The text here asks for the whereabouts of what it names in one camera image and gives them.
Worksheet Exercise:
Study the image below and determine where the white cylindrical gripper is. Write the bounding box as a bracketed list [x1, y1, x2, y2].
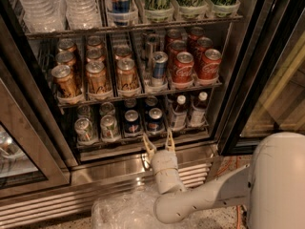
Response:
[143, 130, 186, 195]

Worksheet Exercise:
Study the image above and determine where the pepsi can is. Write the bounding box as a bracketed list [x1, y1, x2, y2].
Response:
[145, 96, 158, 110]
[124, 98, 137, 111]
[147, 108, 163, 132]
[124, 110, 140, 134]

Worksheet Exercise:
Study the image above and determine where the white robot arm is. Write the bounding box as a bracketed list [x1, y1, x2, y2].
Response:
[143, 132, 305, 229]

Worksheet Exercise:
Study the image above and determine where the silver can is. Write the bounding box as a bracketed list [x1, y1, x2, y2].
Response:
[100, 114, 119, 138]
[74, 117, 94, 142]
[76, 105, 93, 120]
[99, 102, 115, 116]

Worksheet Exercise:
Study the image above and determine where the front third-column orange can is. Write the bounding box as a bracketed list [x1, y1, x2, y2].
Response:
[116, 58, 139, 91]

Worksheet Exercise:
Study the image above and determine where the third-column orange can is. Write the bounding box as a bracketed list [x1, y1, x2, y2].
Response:
[114, 45, 132, 61]
[116, 58, 139, 91]

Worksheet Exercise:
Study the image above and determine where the front left silver can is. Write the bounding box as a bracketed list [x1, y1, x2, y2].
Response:
[74, 117, 94, 142]

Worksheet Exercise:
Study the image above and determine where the front left coca-cola can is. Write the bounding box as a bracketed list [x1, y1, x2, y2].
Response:
[172, 52, 194, 83]

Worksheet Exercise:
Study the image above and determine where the coca-cola can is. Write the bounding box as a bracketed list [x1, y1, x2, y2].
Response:
[165, 29, 182, 46]
[172, 52, 194, 83]
[187, 27, 205, 45]
[197, 49, 222, 80]
[193, 36, 213, 67]
[168, 40, 187, 69]

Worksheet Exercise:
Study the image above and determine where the back left silver can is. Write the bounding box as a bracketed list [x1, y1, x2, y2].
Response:
[76, 105, 93, 120]

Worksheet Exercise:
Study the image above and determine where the small red bull can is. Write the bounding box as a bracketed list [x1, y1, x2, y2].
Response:
[152, 52, 168, 87]

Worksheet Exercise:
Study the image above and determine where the front second-column orange can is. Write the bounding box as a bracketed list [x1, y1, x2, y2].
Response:
[86, 61, 111, 94]

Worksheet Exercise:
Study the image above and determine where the second-column orange can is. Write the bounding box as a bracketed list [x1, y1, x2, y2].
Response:
[86, 61, 111, 94]
[87, 35, 105, 50]
[86, 49, 106, 62]

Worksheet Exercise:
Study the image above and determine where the front right coca-cola can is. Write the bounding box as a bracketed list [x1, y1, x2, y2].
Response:
[197, 49, 222, 80]

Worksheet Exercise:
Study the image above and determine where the middle left coca-cola can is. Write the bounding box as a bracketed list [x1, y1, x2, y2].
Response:
[168, 40, 187, 69]

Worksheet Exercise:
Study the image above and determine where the back third-column orange can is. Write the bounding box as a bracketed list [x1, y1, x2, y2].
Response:
[114, 45, 132, 61]

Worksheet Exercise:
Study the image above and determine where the stainless steel display fridge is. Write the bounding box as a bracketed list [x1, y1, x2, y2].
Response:
[0, 0, 305, 229]

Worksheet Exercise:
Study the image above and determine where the front left orange can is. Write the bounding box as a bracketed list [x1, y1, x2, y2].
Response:
[51, 65, 81, 98]

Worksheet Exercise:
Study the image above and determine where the back left coca-cola can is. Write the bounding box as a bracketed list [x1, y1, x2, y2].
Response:
[165, 29, 182, 46]

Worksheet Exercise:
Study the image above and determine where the middle right coca-cola can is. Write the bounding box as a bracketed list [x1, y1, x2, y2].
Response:
[193, 36, 213, 67]

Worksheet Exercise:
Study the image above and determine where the middle second-column orange can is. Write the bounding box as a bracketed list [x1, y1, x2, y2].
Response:
[86, 49, 106, 62]

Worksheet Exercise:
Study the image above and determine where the right fridge glass door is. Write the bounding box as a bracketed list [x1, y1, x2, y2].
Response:
[218, 0, 305, 156]

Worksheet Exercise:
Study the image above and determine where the fridge glass door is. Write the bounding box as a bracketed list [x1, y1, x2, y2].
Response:
[0, 59, 70, 199]
[218, 0, 305, 156]

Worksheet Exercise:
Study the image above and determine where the back right coca-cola can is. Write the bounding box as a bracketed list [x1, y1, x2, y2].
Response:
[187, 27, 205, 45]

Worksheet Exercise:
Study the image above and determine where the back second-column orange can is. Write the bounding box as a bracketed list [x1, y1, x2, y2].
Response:
[87, 35, 105, 50]

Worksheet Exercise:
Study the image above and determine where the middle left orange can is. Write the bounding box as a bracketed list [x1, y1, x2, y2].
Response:
[55, 51, 77, 71]

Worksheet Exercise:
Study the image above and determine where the left fridge glass door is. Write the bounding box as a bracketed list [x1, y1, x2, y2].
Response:
[0, 59, 70, 199]

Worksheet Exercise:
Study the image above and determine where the back left orange can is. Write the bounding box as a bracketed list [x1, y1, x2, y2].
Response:
[57, 38, 77, 52]

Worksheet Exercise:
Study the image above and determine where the tall red bull can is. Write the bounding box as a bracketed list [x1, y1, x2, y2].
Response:
[111, 0, 132, 26]

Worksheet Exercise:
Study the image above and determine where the left white-cap bottle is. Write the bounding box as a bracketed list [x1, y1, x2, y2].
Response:
[170, 95, 187, 131]

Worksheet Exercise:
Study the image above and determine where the white-cap bottle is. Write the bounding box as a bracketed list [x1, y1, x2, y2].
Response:
[170, 95, 187, 131]
[189, 92, 208, 127]

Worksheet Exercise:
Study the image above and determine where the right white-cap bottle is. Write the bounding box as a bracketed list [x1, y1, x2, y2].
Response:
[189, 92, 208, 127]

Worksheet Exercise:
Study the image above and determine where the clear plastic wrap bundle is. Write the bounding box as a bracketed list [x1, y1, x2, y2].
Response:
[91, 186, 193, 229]

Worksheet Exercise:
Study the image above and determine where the right water bottle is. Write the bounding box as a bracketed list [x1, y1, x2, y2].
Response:
[65, 0, 102, 30]

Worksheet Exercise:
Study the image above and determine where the water bottle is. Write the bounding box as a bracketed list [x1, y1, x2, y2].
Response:
[19, 0, 66, 32]
[65, 0, 102, 30]

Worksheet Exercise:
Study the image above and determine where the left water bottle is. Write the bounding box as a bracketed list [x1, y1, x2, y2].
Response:
[19, 0, 66, 32]

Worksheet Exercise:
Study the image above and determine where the orange extension cable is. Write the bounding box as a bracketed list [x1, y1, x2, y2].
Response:
[216, 156, 243, 229]

